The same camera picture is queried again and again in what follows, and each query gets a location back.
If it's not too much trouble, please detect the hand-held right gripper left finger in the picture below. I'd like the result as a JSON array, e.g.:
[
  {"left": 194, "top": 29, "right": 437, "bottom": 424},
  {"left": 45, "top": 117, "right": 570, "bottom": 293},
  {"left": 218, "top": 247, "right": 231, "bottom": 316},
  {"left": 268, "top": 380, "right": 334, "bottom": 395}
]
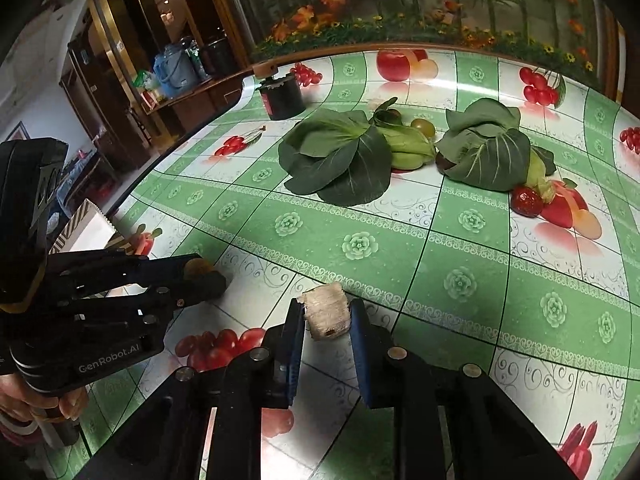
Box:
[{"left": 75, "top": 297, "right": 307, "bottom": 480}]

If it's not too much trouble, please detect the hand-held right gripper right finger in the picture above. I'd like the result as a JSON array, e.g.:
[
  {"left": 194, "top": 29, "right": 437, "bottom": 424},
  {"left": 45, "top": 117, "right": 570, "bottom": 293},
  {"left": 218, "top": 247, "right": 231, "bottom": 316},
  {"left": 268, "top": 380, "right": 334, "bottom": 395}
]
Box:
[{"left": 348, "top": 299, "right": 581, "bottom": 480}]

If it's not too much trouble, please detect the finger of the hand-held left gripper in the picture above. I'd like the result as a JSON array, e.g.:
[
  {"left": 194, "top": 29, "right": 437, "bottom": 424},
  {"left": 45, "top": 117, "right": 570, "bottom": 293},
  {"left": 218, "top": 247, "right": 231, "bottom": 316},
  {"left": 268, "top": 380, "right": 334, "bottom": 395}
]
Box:
[
  {"left": 50, "top": 252, "right": 202, "bottom": 294},
  {"left": 75, "top": 270, "right": 229, "bottom": 321}
]

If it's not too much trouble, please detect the tan round fruit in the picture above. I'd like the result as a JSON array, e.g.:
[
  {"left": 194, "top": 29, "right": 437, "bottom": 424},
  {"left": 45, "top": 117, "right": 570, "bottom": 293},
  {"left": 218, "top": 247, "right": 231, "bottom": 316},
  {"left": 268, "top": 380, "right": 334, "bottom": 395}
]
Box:
[{"left": 184, "top": 258, "right": 212, "bottom": 282}]

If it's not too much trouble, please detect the fibrous beige yam chunk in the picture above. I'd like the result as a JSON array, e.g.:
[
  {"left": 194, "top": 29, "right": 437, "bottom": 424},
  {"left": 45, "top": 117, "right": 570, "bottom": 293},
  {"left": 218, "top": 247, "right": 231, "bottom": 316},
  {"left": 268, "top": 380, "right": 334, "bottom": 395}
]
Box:
[{"left": 297, "top": 282, "right": 354, "bottom": 342}]

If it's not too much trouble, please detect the striped white tray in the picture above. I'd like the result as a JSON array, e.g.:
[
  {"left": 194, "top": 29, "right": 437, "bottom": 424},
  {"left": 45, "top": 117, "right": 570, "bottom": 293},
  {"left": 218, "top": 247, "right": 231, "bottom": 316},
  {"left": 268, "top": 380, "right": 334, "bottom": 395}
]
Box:
[{"left": 47, "top": 198, "right": 147, "bottom": 262}]

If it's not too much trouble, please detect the person's left forearm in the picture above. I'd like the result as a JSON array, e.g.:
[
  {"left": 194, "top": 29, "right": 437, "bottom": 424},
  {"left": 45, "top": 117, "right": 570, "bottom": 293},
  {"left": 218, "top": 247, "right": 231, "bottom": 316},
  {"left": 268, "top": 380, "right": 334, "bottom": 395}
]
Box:
[{"left": 0, "top": 416, "right": 43, "bottom": 450}]

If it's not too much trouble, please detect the person's left hand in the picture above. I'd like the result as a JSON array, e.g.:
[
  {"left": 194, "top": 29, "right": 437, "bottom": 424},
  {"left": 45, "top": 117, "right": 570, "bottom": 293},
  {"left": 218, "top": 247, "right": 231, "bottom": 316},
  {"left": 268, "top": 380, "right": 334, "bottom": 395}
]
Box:
[{"left": 0, "top": 372, "right": 89, "bottom": 424}]

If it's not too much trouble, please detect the green fruit-print tablecloth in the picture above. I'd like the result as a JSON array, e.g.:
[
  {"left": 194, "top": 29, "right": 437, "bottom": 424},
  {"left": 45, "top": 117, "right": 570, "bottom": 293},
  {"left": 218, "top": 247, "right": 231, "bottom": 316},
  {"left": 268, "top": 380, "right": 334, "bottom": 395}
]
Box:
[{"left": 47, "top": 42, "right": 640, "bottom": 480}]

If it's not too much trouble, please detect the green bok choy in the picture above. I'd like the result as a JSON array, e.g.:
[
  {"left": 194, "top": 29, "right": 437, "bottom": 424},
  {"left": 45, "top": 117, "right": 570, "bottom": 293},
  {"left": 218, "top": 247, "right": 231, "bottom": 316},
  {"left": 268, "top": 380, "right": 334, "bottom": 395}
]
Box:
[
  {"left": 277, "top": 97, "right": 437, "bottom": 207},
  {"left": 435, "top": 98, "right": 557, "bottom": 202}
]

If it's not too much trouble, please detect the wooden cabinet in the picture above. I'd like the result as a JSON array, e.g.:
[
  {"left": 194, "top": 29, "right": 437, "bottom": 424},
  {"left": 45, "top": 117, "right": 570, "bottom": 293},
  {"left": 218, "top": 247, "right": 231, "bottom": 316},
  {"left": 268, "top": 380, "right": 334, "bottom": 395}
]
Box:
[{"left": 142, "top": 72, "right": 251, "bottom": 146}]

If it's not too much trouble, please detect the green snack bag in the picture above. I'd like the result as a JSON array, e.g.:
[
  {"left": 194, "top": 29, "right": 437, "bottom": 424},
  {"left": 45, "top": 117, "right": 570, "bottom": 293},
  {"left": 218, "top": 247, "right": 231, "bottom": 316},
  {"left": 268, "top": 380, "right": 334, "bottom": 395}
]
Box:
[{"left": 131, "top": 70, "right": 162, "bottom": 102}]

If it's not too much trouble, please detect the dark jar with cork lid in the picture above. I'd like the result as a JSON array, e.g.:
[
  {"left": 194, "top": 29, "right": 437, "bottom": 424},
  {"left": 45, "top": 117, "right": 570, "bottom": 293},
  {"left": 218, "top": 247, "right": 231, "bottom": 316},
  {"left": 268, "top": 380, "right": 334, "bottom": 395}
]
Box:
[{"left": 254, "top": 62, "right": 305, "bottom": 121}]

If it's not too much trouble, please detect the large blue thermos jug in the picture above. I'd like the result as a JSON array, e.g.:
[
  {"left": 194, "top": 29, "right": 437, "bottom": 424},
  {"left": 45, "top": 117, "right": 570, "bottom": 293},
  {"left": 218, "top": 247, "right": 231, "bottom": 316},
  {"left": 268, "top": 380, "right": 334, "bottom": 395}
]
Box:
[{"left": 152, "top": 43, "right": 199, "bottom": 99}]

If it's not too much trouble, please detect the green plastic bottle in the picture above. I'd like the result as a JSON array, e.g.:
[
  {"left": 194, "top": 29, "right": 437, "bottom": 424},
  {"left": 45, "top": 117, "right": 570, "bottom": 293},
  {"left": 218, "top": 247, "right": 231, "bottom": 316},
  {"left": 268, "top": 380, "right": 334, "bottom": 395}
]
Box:
[{"left": 187, "top": 37, "right": 207, "bottom": 82}]

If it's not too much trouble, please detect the black pot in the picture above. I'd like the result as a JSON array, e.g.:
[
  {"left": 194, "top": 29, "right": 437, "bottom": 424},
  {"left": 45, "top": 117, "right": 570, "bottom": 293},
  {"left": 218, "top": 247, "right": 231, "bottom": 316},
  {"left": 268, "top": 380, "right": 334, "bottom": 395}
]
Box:
[{"left": 200, "top": 36, "right": 237, "bottom": 79}]

